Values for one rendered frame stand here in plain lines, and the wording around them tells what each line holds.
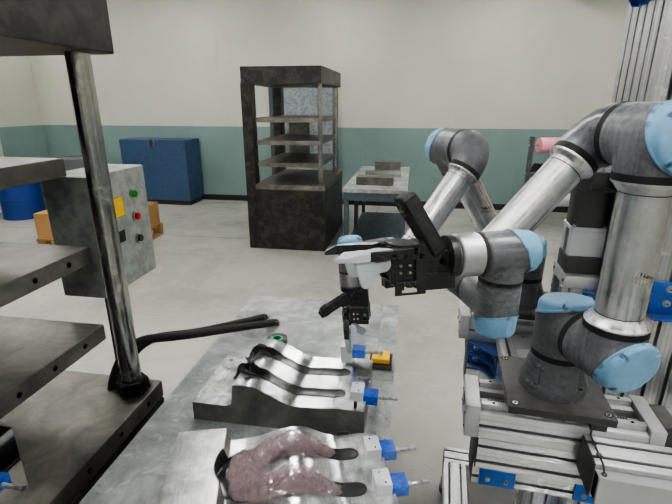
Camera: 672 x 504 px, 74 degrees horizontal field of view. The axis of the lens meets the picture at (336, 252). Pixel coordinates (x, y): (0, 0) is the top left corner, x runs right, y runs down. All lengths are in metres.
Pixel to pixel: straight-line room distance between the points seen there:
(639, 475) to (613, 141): 0.69
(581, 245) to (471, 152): 0.38
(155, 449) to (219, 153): 7.29
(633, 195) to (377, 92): 6.86
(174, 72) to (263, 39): 1.68
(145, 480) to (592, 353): 1.06
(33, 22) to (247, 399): 1.03
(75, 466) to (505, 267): 1.17
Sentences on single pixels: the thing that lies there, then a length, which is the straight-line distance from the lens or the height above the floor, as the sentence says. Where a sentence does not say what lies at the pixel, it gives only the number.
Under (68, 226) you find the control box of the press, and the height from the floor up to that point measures 1.31.
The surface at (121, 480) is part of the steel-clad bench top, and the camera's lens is 1.34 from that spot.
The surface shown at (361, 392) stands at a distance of 1.31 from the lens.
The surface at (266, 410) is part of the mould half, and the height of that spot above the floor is 0.86.
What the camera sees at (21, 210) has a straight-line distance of 8.25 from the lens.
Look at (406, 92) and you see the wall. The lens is 7.63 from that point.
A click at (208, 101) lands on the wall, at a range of 8.40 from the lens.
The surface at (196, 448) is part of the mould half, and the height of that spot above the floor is 0.91.
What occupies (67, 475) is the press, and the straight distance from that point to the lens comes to 1.44.
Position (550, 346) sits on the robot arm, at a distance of 1.13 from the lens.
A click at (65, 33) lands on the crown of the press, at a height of 1.83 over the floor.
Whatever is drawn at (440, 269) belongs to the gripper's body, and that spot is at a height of 1.42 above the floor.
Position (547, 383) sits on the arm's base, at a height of 1.08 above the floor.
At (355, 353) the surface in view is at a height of 0.93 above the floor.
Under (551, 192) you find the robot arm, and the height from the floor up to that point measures 1.52.
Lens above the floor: 1.68
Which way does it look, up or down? 18 degrees down
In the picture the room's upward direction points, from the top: straight up
